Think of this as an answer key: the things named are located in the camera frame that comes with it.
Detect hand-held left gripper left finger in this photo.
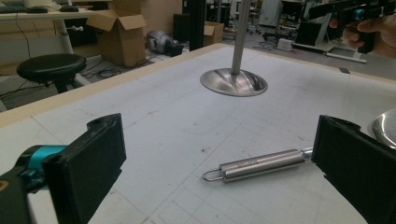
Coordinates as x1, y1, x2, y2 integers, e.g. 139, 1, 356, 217
42, 113, 127, 224

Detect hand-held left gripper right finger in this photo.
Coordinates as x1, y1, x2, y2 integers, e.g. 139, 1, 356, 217
311, 114, 396, 224

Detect steel tool handle with loop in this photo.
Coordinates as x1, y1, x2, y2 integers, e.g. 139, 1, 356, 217
201, 147, 314, 183

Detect black cabinet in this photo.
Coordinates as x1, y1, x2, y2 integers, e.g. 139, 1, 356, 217
294, 21, 325, 47

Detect small white box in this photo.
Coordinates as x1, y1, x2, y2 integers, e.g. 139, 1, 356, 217
276, 37, 294, 52

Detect white grid cutting mat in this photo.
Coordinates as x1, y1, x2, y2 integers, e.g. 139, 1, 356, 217
0, 46, 396, 224

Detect black round stool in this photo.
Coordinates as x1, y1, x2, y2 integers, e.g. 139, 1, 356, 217
16, 53, 89, 94

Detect small cardboard box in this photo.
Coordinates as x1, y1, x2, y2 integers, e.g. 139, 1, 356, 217
203, 21, 225, 48

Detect black upright column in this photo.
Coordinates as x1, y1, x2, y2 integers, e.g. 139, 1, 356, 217
188, 0, 207, 52

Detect large open cardboard box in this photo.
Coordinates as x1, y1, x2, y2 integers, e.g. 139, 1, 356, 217
86, 0, 148, 68

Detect black speaker box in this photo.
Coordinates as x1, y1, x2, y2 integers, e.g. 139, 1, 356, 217
173, 13, 191, 43

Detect grey device on floor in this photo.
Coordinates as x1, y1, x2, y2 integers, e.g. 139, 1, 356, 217
145, 30, 185, 58

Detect white desk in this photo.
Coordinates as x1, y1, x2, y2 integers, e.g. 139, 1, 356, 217
0, 8, 97, 55

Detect black computer mouse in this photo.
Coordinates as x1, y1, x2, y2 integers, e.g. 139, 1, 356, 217
25, 6, 50, 14

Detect black keyboard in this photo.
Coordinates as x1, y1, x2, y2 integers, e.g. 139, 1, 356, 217
0, 4, 30, 14

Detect white floor rail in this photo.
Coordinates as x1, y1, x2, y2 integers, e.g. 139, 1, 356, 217
292, 41, 368, 64

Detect black floor cables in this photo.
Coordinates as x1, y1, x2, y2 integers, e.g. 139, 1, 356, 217
79, 63, 124, 80

